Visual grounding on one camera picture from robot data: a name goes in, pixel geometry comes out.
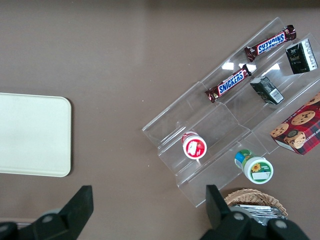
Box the dark green small carton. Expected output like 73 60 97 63
249 76 285 105
285 39 320 75

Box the cream rectangular plastic tray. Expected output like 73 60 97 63
0 92 72 178

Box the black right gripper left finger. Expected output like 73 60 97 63
0 184 94 240

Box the aluminium foil tray stack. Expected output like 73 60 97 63
228 203 286 227

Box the clear acrylic tiered stand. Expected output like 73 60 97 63
141 16 320 208

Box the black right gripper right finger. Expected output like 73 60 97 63
199 184 311 240

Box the Snickers chocolate bar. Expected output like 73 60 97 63
244 24 297 63
204 63 253 104

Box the green lid yogurt cup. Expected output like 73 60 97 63
234 149 274 185

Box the red lid yogurt cup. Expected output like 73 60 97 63
181 131 208 160

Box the light wicker basket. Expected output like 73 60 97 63
223 188 289 221

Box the red tartan cookie box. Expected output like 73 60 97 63
270 92 320 156

